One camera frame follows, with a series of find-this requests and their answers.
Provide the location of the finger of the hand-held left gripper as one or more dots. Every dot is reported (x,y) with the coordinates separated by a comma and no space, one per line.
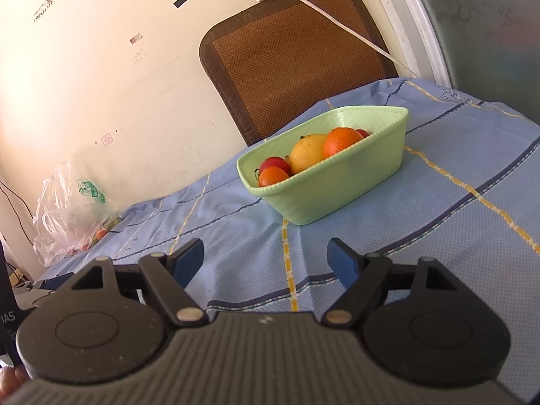
(57,282)

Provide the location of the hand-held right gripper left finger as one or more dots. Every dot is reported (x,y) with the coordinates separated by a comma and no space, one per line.
(190,261)

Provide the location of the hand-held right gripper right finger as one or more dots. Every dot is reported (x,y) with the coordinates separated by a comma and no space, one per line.
(341,261)

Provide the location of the light green plastic bowl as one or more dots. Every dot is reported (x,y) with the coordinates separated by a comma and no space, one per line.
(329,194)

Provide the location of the small orange mandarin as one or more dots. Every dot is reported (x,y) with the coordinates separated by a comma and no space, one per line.
(273,178)

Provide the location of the red tomato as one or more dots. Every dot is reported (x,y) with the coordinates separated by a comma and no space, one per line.
(363,133)
(273,163)

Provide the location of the large orange tangerine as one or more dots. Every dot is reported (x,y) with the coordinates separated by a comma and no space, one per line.
(342,141)

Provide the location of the person's left hand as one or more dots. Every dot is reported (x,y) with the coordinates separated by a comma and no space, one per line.
(10,382)

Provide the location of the beige power strip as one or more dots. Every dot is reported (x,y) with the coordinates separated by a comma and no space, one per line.
(17,277)

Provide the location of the small orange fruit in bag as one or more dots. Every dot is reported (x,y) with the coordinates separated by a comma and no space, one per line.
(99,234)

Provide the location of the clear plastic bag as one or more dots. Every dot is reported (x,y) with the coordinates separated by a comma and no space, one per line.
(63,215)

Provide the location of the green fruit in bag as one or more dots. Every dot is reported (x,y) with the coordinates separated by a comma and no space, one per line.
(112,221)

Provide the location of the blue striped tablecloth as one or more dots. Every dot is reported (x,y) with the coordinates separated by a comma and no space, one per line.
(422,240)

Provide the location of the large yellow citrus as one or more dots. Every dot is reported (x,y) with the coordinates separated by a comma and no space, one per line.
(310,152)

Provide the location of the brown woven mat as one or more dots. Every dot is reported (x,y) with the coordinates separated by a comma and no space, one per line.
(287,59)

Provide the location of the frosted glass pane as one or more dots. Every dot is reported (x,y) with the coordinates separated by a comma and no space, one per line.
(485,29)

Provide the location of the small pink wall sticker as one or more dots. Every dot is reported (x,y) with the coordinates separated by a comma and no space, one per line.
(135,38)

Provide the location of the white window frame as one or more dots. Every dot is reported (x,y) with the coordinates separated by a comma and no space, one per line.
(422,25)

